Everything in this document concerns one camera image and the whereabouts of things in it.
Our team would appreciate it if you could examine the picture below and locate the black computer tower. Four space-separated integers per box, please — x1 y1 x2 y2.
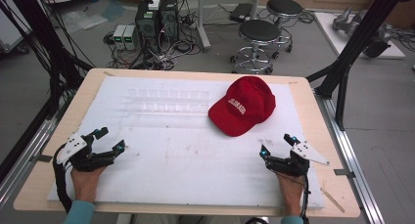
159 0 181 44
134 0 161 55

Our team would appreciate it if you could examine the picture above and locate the clear plastic sheet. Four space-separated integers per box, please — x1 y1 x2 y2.
61 9 109 31

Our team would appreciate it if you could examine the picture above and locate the black frame post with cables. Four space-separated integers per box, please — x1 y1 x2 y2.
0 0 96 120

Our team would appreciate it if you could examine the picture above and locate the grey power supply unit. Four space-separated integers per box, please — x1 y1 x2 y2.
123 24 140 51
112 23 127 51

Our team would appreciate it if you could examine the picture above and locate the grey metal desk leg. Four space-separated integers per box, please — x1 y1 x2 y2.
195 0 212 53

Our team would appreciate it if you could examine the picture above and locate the person's right hand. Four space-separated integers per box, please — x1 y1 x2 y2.
274 170 306 218

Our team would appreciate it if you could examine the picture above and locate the white foam board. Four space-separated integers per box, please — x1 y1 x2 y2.
47 75 326 209

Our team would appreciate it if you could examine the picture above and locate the thin wooden stick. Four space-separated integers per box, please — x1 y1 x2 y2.
320 187 346 214

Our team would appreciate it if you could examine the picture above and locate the black round stool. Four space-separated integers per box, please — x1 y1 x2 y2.
229 19 284 76
265 0 305 54

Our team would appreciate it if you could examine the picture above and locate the person's left hand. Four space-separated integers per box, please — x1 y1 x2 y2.
69 165 108 204

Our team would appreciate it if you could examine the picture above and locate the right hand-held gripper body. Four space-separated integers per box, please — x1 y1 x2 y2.
265 140 331 178

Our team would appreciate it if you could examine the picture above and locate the grey robot part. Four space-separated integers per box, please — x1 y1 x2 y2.
331 6 392 59

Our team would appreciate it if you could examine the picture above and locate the red baseball cap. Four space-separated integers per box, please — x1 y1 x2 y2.
207 75 277 138

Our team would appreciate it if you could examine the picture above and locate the tangle of floor cables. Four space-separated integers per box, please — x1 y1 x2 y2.
103 8 205 71

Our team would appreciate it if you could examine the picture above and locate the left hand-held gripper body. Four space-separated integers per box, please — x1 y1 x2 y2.
56 132 114 173

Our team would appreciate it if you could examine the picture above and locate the flat black case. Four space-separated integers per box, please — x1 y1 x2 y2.
228 2 254 23

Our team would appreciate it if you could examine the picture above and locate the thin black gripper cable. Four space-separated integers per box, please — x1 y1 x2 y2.
300 173 311 224

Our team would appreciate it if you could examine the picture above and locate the black sleeved gripper cable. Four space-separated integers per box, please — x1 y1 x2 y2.
52 143 73 214

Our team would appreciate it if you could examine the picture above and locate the white floor platform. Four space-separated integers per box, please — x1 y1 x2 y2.
313 11 407 61

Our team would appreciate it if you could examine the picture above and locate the aluminium rail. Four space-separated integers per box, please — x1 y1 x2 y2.
313 88 387 224
0 115 60 203

